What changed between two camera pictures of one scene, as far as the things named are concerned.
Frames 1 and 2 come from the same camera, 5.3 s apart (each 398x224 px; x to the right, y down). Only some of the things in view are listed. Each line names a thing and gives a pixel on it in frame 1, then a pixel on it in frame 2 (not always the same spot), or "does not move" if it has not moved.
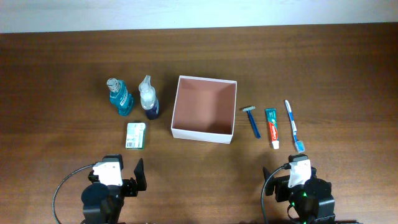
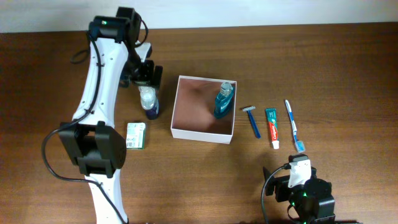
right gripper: x=280 y=185 does not move
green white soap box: x=135 y=135 does not move
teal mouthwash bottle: x=119 y=96 to x=222 y=101
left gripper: x=129 y=185 to x=148 y=79
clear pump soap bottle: x=148 y=100 does not move
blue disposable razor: x=248 y=109 does not move
